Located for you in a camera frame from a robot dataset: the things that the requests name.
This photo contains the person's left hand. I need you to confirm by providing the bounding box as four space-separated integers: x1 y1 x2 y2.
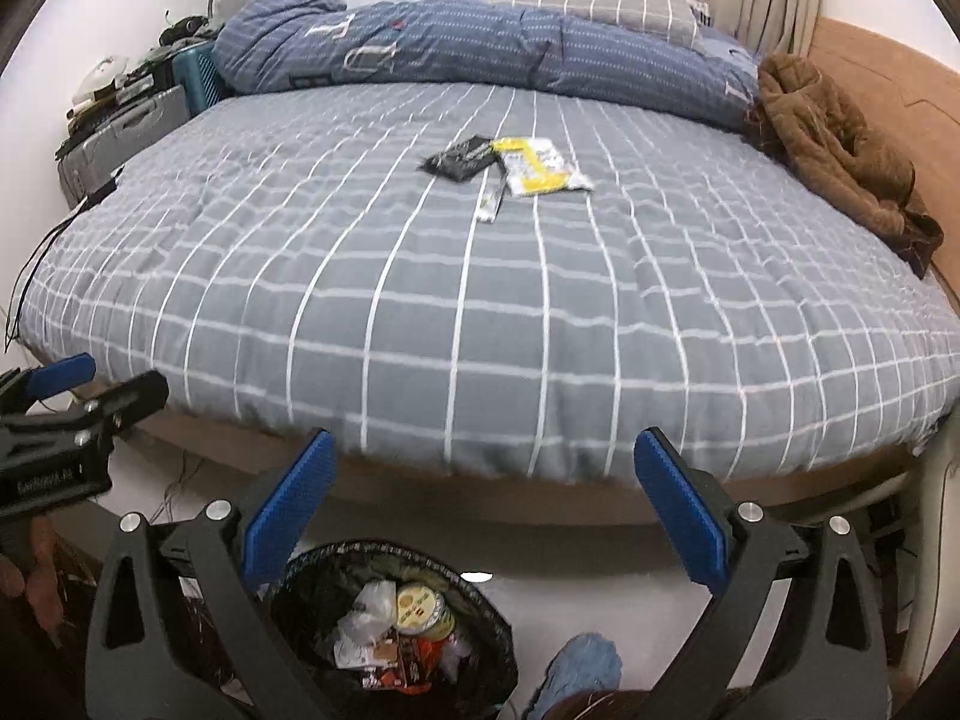
0 514 67 635

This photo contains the black cable bundle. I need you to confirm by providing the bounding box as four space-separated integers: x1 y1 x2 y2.
161 11 218 46

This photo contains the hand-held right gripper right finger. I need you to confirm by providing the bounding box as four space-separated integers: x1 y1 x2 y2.
634 427 890 720

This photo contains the red plastic bag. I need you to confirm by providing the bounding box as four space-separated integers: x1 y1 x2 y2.
416 634 455 695

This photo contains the white round device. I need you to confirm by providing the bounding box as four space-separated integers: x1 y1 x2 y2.
73 54 128 102

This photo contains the grey suitcase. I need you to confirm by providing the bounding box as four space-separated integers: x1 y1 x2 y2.
58 84 192 207

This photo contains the blue striped quilt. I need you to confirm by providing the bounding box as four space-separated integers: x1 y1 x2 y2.
212 0 762 128

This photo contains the brown jacket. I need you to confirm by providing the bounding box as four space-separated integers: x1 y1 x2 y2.
746 52 944 278

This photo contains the yellow white packet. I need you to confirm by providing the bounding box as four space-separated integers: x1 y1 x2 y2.
489 136 595 197

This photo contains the narrow white strip sachet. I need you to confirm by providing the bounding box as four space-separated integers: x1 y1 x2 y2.
476 163 509 224

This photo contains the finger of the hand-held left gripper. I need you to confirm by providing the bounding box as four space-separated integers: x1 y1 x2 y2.
0 352 97 415
82 370 170 432

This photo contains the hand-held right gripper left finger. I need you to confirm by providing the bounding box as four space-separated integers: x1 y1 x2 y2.
84 427 340 720

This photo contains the wooden headboard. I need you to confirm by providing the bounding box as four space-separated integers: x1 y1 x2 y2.
806 17 960 293

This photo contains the black trash bin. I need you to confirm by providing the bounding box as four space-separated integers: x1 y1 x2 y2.
270 538 520 720

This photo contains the teal suitcase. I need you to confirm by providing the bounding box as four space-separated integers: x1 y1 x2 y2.
176 41 230 117

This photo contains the blue fluffy slipper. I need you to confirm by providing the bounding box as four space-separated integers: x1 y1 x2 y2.
534 634 623 717

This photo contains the grey checked bed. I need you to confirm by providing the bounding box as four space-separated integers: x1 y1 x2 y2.
11 82 960 526

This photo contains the clear plastic bag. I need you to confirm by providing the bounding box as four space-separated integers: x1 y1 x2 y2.
334 580 398 668

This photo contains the cream furniture piece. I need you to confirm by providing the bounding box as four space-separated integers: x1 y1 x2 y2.
900 457 960 672

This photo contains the yellow-green lidded cup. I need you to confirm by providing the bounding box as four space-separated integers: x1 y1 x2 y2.
395 585 458 635

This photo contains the black sachet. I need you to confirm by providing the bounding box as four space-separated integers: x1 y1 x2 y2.
418 133 500 183

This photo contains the black charger cable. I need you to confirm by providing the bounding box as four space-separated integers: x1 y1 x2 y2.
4 202 87 350

